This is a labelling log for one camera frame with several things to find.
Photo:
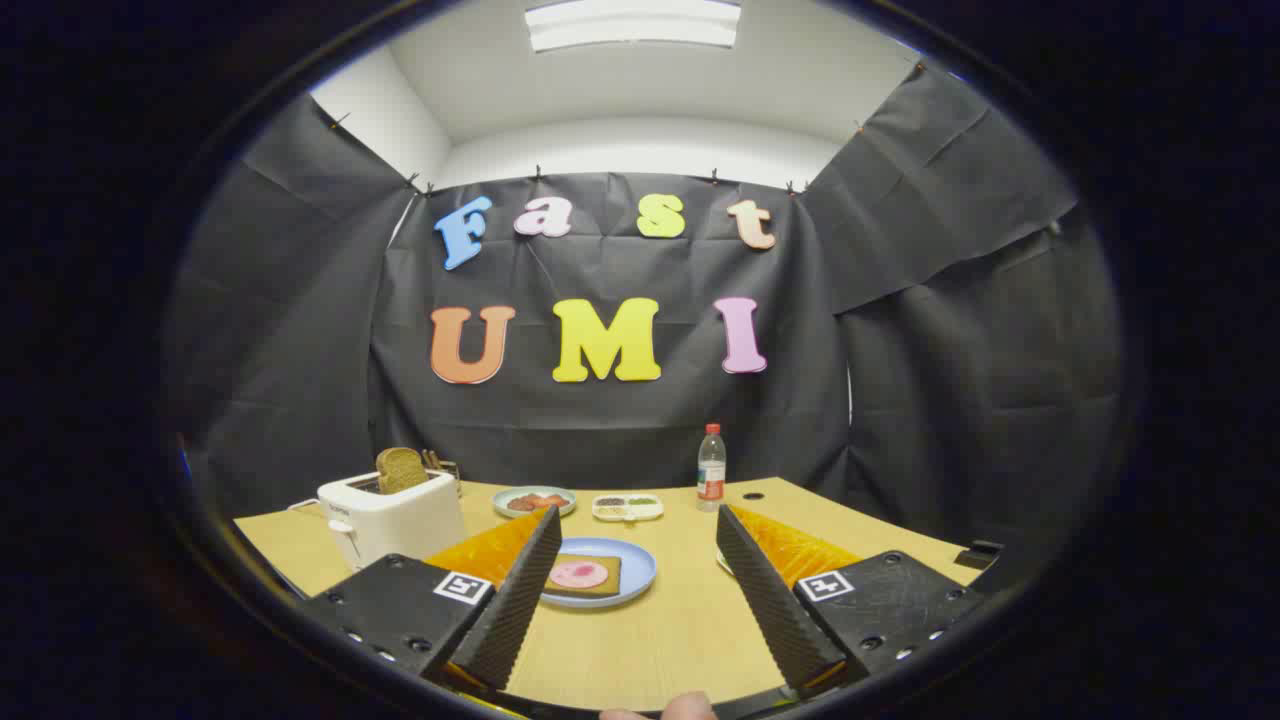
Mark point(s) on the pale green round plate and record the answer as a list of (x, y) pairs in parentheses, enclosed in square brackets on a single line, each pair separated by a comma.
[(535, 514)]

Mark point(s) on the ceiling light panel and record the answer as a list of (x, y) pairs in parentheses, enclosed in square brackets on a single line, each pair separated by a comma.
[(630, 25)]

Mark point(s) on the white divided seasoning tray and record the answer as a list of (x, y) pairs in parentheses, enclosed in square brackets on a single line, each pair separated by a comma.
[(628, 508)]

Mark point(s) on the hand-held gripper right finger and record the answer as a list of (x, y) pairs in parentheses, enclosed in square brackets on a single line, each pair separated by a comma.
[(765, 600)]

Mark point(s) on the small black object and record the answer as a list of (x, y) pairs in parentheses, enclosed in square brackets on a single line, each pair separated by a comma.
[(980, 553)]

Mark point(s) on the red tomato slice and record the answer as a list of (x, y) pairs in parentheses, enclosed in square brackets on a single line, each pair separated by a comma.
[(550, 499)]

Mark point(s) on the square bread slice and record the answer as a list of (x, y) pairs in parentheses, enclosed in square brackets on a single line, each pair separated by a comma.
[(613, 566)]

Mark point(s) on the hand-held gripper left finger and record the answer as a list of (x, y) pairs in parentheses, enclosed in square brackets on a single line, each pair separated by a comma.
[(520, 600)]

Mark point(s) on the pink ham slice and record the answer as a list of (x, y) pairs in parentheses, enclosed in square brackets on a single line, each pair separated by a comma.
[(578, 574)]

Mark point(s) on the brown toast bread slice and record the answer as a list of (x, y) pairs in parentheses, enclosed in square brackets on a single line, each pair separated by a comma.
[(402, 468)]

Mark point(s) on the brown meat slice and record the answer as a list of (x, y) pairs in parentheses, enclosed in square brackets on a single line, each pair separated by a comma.
[(520, 503)]

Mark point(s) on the white square plate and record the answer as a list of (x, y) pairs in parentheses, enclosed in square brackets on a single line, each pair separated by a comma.
[(721, 563)]

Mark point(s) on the clear plastic water bottle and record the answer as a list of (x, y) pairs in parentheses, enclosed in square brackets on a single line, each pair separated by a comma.
[(711, 475)]

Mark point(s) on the blue round plate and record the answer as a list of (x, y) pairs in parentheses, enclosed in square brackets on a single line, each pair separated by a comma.
[(636, 570)]

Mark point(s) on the white toaster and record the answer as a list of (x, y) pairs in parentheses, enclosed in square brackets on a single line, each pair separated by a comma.
[(400, 515)]

